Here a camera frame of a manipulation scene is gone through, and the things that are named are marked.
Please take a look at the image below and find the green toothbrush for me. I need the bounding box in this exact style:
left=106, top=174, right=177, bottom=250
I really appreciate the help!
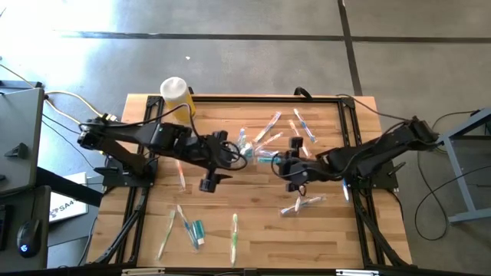
left=156, top=209, right=177, bottom=262
left=229, top=212, right=240, bottom=268

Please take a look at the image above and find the white printed box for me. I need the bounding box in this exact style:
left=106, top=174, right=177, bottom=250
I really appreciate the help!
left=48, top=172, right=89, bottom=224

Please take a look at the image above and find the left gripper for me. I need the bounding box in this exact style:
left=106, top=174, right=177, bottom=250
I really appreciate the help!
left=191, top=130, right=241, bottom=194

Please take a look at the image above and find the black diagonal bar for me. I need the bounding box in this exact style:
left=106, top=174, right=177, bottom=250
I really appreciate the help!
left=36, top=166, right=104, bottom=208

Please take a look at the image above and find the clear acrylic organizer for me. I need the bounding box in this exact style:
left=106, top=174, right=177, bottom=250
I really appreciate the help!
left=233, top=143, right=285, bottom=168

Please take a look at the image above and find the grey desk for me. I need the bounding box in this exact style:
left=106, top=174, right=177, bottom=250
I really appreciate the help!
left=0, top=79, right=53, bottom=274

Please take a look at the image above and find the black strap handle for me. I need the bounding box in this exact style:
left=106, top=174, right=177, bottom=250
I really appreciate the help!
left=293, top=86, right=314, bottom=101

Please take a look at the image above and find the black desk bracket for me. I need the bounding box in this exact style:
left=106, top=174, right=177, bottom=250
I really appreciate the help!
left=4, top=142, right=30, bottom=159

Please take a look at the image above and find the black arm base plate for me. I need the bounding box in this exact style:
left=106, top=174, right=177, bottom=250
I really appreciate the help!
left=343, top=159, right=407, bottom=192
left=94, top=156, right=158, bottom=189

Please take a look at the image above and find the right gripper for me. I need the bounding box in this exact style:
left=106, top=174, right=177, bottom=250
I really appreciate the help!
left=276, top=136, right=331, bottom=194

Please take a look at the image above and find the yellow cable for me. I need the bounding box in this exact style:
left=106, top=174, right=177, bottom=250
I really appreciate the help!
left=0, top=63, right=116, bottom=120

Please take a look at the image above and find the yellow wipes canister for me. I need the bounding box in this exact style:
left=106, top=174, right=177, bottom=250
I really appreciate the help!
left=159, top=76, right=197, bottom=125

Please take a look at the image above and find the black computer mouse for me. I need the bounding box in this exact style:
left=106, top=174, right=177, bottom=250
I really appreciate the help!
left=16, top=218, right=41, bottom=258

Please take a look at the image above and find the white label strip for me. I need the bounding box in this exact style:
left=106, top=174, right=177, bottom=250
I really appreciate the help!
left=335, top=269, right=381, bottom=276
left=121, top=268, right=166, bottom=275

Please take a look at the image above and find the grey metal cart frame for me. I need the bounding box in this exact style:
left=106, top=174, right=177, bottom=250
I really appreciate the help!
left=427, top=107, right=491, bottom=225

